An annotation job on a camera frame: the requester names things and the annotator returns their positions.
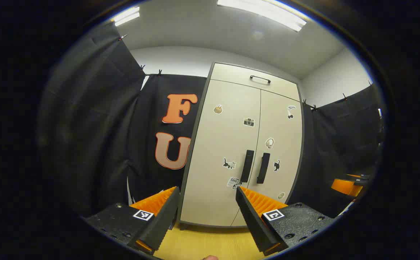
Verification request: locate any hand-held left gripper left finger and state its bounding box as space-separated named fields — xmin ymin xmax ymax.
xmin=82 ymin=186 xmax=180 ymax=255

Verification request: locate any cream cabinet door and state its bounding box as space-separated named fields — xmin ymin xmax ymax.
xmin=231 ymin=90 xmax=303 ymax=227
xmin=180 ymin=79 xmax=262 ymax=227

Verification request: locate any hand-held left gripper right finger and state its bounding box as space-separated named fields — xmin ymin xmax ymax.
xmin=235 ymin=186 xmax=336 ymax=257

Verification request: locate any small ceiling light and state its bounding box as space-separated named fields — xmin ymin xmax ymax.
xmin=111 ymin=6 xmax=141 ymax=27

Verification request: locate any cream double-door shoe cabinet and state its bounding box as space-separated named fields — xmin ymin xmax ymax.
xmin=177 ymin=62 xmax=305 ymax=231

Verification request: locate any black drawer handle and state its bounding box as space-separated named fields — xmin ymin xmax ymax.
xmin=250 ymin=75 xmax=272 ymax=85

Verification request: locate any cream cabinet drawer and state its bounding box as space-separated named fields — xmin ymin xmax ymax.
xmin=210 ymin=63 xmax=301 ymax=102

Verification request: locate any black door handle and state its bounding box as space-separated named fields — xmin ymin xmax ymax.
xmin=256 ymin=152 xmax=270 ymax=184
xmin=240 ymin=149 xmax=254 ymax=183

